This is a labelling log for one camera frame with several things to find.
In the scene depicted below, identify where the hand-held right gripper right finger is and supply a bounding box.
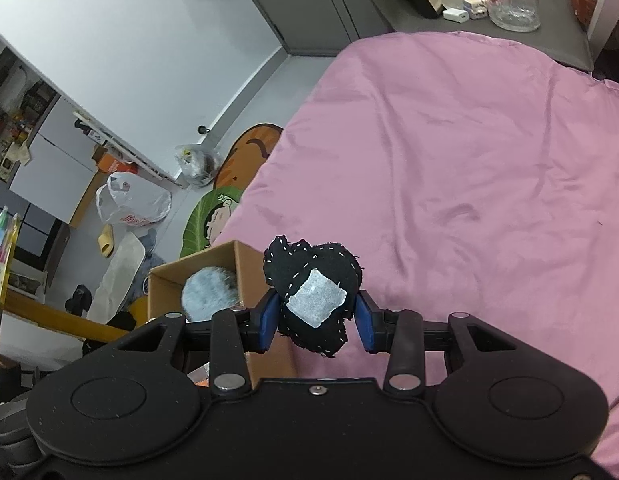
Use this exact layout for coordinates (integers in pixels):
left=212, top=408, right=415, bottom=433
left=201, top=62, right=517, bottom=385
left=354, top=290, right=520, bottom=395

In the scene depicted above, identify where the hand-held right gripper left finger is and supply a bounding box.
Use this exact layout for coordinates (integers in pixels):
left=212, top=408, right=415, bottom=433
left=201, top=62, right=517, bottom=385
left=109, top=292, right=282, bottom=393

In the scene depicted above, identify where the black heart cushion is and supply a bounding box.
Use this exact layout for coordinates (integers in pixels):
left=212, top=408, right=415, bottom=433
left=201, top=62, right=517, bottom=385
left=262, top=235, right=364, bottom=358

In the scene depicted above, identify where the brown cardboard box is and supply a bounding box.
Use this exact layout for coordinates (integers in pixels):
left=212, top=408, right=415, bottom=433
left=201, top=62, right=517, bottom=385
left=146, top=240, right=297, bottom=391

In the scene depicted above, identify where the blue fluffy plush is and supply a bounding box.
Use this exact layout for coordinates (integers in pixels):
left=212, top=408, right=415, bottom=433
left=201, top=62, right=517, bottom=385
left=182, top=266, right=238, bottom=322

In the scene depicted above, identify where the green leaf cartoon rug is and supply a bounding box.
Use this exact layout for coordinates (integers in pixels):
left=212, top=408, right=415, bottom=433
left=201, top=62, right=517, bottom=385
left=179, top=186, right=245, bottom=261

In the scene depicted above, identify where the beige floor mat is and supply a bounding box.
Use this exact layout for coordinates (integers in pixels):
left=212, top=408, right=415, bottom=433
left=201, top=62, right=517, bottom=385
left=86, top=235, right=145, bottom=323

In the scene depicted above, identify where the orange cat rug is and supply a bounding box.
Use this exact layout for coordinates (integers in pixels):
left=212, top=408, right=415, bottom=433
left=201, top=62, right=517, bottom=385
left=212, top=124, right=285, bottom=192

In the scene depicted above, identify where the clear plastic bag with contents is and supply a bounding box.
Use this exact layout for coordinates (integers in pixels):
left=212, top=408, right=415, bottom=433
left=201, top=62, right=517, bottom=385
left=175, top=143, right=221, bottom=188

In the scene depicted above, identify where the white plastic shopping bag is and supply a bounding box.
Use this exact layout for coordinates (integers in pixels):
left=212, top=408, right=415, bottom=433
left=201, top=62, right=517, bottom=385
left=96, top=171, right=172, bottom=226

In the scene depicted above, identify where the pink bed sheet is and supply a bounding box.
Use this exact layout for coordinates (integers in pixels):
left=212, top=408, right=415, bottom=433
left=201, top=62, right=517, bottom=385
left=209, top=30, right=619, bottom=480

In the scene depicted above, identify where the white rack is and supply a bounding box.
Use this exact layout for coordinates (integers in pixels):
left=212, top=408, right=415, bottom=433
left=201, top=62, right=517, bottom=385
left=73, top=110, right=187, bottom=190

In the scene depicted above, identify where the orange cardboard box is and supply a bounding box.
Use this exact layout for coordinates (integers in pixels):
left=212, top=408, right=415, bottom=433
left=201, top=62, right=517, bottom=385
left=96, top=152, right=140, bottom=176

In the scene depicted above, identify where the white cabinet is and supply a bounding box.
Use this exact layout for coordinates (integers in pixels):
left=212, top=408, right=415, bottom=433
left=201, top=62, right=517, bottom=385
left=9, top=95, right=110, bottom=223

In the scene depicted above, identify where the stack of colourful books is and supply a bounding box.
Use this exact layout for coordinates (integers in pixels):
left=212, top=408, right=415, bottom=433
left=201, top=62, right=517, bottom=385
left=0, top=205, right=22, bottom=396

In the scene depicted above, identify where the beige hanging bag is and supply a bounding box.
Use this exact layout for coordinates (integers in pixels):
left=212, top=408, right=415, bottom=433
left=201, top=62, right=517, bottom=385
left=6, top=142, right=32, bottom=166

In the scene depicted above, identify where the shelf of assorted goods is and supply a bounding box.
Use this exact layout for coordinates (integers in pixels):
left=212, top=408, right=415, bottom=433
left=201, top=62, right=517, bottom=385
left=0, top=50, right=57, bottom=181

